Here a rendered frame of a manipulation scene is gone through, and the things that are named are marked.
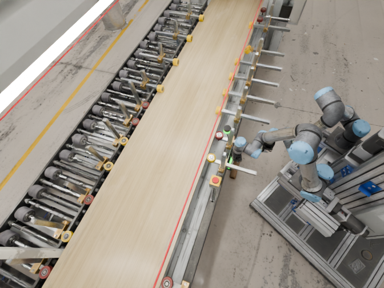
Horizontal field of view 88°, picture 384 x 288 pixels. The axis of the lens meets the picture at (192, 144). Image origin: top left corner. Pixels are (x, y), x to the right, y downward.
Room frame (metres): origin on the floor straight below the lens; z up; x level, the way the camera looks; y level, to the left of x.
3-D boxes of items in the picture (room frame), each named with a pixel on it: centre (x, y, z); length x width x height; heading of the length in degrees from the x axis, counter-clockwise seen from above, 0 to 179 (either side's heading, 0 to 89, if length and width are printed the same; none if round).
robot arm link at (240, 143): (0.66, -0.35, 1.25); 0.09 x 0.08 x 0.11; 47
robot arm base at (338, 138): (0.67, -1.24, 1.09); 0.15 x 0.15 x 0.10
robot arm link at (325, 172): (0.38, -0.84, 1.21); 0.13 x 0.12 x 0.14; 137
